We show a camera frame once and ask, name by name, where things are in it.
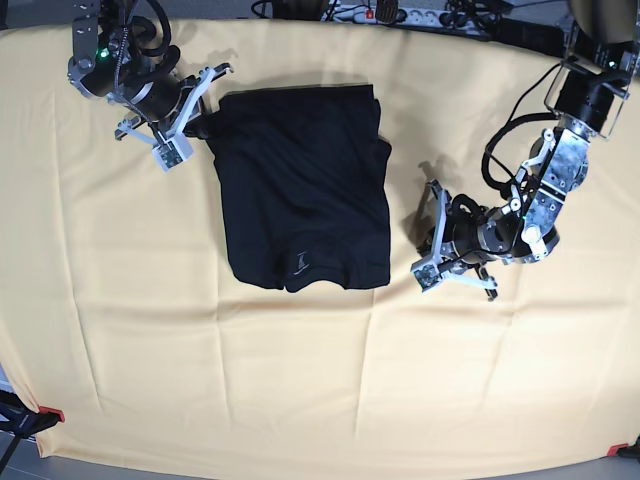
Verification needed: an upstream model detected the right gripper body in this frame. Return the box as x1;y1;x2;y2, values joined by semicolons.
113;63;233;143

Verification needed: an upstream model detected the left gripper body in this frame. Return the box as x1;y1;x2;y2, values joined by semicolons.
419;180;498;300

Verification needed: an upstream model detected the black T-shirt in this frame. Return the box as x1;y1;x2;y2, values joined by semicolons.
192;84;392;293

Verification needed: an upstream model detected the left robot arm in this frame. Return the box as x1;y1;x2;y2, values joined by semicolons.
411;1;639;300

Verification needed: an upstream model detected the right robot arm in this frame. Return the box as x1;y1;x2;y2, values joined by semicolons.
67;1;233;169

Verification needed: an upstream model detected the yellow tablecloth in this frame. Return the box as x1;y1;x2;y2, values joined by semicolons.
1;20;639;479

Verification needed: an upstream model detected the black box behind table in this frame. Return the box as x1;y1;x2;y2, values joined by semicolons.
492;18;564;58

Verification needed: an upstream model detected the white power strip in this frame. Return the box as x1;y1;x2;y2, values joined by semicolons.
323;1;483;35

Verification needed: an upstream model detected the right red black clamp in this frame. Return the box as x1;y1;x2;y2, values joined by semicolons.
607;438;640;461

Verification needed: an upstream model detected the red black clamp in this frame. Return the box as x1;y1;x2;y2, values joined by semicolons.
607;438;640;461
1;390;65;454

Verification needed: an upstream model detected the left red black clamp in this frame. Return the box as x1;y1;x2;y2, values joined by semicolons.
1;390;65;454

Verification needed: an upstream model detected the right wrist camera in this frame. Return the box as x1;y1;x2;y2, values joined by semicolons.
152;134;194;172

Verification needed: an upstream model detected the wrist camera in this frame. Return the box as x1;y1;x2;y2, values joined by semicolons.
152;134;194;172
410;260;443;293

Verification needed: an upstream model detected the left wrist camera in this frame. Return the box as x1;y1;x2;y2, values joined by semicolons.
410;260;443;293

